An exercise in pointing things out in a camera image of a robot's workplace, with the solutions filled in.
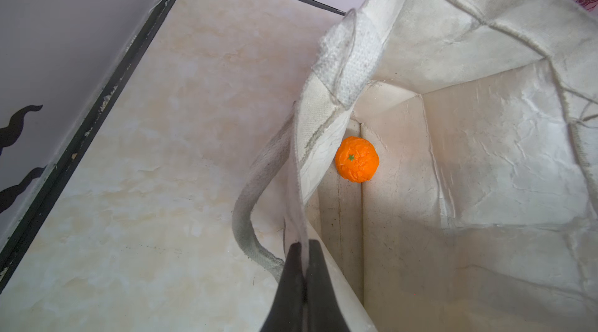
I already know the beige canvas tote bag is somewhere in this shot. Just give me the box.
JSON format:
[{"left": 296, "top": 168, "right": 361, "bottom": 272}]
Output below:
[{"left": 232, "top": 0, "right": 597, "bottom": 331}]

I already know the orange tangerine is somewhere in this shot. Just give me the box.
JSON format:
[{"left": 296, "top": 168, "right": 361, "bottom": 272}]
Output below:
[{"left": 334, "top": 137, "right": 380, "bottom": 183}]

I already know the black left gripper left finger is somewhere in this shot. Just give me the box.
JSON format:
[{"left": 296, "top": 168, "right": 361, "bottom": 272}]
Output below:
[{"left": 260, "top": 243, "right": 305, "bottom": 332}]

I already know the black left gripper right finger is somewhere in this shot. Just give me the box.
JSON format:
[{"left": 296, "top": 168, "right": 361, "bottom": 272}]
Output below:
[{"left": 306, "top": 240, "right": 350, "bottom": 332}]

